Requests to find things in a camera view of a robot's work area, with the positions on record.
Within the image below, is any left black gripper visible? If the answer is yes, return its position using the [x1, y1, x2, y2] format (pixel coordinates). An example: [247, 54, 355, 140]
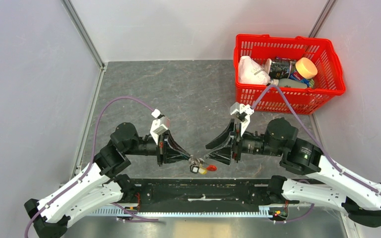
[124, 129, 191, 166]

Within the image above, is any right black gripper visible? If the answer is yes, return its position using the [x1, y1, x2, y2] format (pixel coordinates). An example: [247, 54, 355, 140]
[203, 118, 283, 166]

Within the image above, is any red black keyring holder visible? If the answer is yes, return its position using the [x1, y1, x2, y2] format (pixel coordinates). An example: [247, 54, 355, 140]
[189, 157, 217, 172]

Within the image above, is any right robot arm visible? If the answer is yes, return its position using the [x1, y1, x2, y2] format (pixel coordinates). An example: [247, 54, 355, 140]
[206, 118, 381, 228]

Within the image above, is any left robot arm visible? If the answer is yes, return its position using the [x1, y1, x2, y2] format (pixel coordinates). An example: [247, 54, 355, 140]
[24, 122, 191, 238]

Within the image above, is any yellow tagged key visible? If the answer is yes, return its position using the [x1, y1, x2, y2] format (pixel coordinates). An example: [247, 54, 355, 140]
[198, 167, 208, 175]

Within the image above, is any white plastic bag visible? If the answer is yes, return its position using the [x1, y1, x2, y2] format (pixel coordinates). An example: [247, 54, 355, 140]
[238, 56, 271, 85]

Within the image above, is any grey green bottle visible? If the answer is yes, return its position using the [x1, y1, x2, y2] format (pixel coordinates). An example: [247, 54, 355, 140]
[271, 78, 308, 89]

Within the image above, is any dark can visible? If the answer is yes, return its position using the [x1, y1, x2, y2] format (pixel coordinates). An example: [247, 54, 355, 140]
[264, 57, 297, 79]

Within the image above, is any jar with beige lid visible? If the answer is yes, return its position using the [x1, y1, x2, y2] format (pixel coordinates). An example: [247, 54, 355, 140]
[289, 57, 318, 83]

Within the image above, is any red plastic basket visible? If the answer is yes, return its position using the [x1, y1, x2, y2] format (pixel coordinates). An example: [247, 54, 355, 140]
[233, 34, 346, 115]

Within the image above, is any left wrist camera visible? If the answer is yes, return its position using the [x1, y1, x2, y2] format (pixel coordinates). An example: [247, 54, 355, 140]
[150, 115, 170, 145]

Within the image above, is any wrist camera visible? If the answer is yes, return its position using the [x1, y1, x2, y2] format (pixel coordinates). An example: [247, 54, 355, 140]
[150, 115, 170, 145]
[230, 102, 254, 136]

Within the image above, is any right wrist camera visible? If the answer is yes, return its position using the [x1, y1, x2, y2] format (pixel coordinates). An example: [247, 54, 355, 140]
[230, 102, 254, 136]

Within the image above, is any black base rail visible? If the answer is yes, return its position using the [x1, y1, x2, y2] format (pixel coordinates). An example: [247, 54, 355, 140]
[116, 178, 286, 213]

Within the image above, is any grey slotted cable duct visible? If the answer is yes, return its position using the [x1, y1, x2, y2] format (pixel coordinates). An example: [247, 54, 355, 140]
[88, 205, 273, 219]

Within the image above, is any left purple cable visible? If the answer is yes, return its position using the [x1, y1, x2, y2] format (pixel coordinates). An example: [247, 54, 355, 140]
[23, 96, 162, 238]

